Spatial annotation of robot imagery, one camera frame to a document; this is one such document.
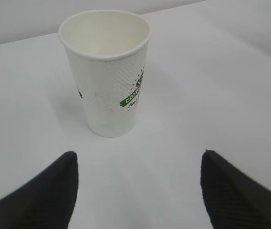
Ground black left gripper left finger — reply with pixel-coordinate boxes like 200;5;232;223
0;151;79;229

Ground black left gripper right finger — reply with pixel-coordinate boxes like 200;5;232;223
201;150;271;229

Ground white paper cup green logo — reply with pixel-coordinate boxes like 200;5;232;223
58;10;151;137

